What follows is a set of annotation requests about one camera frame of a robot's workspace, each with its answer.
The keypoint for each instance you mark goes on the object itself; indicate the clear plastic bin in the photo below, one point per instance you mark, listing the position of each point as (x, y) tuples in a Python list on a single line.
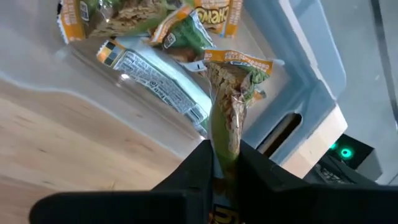
[(311, 62)]

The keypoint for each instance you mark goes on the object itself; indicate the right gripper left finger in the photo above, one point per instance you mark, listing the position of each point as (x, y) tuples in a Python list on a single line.
[(124, 208)]

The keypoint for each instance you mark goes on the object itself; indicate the green orange Chewy granola bar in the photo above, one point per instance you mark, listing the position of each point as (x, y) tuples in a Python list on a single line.
[(189, 37), (149, 77), (227, 124), (124, 18)]

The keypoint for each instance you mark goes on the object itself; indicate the black box with green lights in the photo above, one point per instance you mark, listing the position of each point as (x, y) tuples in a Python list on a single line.
[(357, 146)]

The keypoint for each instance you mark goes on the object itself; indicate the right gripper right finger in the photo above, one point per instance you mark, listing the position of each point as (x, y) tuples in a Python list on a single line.
[(311, 205)]

